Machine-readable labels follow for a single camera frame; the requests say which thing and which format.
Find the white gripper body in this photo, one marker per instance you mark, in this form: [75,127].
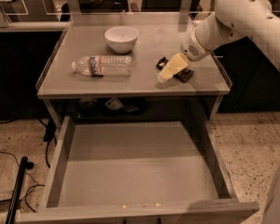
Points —
[191,49]

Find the clear plastic water bottle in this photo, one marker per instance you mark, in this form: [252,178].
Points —
[103,66]

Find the black pole on floor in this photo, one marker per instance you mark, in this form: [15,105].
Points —
[24,165]

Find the white tag under cabinet top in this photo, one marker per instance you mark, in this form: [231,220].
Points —
[114,104]

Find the grey metal cabinet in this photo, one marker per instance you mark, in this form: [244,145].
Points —
[160,35]

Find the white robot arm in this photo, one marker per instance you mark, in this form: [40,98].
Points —
[231,20]

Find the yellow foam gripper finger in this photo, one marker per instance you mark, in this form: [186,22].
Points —
[170,68]

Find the black chocolate rxbar wrapper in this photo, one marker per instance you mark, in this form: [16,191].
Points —
[184,75]

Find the white ceramic bowl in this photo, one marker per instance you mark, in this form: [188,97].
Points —
[121,39]

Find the white horizontal rail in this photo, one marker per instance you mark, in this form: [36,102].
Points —
[36,26]

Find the open grey top drawer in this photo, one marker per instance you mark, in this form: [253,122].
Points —
[163,172]

